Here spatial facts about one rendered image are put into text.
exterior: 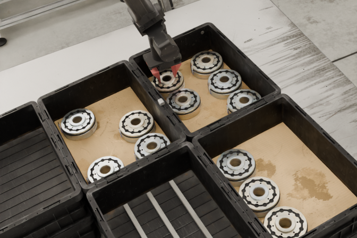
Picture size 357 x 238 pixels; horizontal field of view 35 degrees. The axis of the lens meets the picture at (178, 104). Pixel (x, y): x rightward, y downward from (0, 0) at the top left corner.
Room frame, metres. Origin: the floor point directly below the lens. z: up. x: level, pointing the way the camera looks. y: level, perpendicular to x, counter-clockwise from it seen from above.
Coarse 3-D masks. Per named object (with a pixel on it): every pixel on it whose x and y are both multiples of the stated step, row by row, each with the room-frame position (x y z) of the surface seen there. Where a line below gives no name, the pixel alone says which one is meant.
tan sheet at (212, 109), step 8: (184, 64) 1.38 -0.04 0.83; (224, 64) 1.34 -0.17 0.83; (184, 72) 1.34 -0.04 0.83; (184, 80) 1.30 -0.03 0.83; (192, 80) 1.29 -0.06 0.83; (200, 80) 1.29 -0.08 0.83; (192, 88) 1.26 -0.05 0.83; (200, 88) 1.25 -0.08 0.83; (248, 88) 1.21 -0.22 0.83; (200, 96) 1.22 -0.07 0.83; (208, 96) 1.21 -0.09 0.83; (208, 104) 1.18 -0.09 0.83; (216, 104) 1.17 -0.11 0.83; (224, 104) 1.17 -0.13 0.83; (200, 112) 1.15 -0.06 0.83; (208, 112) 1.15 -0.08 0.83; (216, 112) 1.14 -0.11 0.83; (224, 112) 1.13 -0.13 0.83; (184, 120) 1.13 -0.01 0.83; (192, 120) 1.13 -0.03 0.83; (200, 120) 1.12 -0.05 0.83; (208, 120) 1.11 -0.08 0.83; (216, 120) 1.11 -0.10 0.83; (192, 128) 1.10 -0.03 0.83; (200, 128) 1.09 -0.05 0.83
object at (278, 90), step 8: (208, 24) 1.43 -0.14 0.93; (184, 32) 1.41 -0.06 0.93; (192, 32) 1.41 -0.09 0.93; (216, 32) 1.38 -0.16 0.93; (224, 40) 1.34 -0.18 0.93; (232, 48) 1.30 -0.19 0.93; (136, 56) 1.34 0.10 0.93; (240, 56) 1.25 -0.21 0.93; (136, 64) 1.30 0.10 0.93; (248, 64) 1.21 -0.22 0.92; (144, 80) 1.23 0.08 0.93; (272, 80) 1.12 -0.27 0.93; (152, 88) 1.19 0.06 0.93; (160, 96) 1.15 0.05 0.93; (272, 96) 1.06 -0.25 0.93; (256, 104) 1.05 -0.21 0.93; (168, 112) 1.08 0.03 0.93; (240, 112) 1.03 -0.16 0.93; (176, 120) 1.04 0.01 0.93; (224, 120) 1.01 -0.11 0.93; (184, 128) 1.01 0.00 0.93; (208, 128) 0.99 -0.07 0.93; (192, 136) 0.98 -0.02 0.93
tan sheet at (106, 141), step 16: (112, 96) 1.29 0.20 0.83; (128, 96) 1.28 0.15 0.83; (96, 112) 1.24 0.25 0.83; (112, 112) 1.22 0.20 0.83; (128, 112) 1.21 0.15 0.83; (112, 128) 1.16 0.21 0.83; (160, 128) 1.12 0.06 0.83; (80, 144) 1.12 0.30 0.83; (96, 144) 1.10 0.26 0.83; (112, 144) 1.09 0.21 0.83; (128, 144) 1.08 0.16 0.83; (80, 160) 1.05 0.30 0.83; (128, 160) 1.02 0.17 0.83
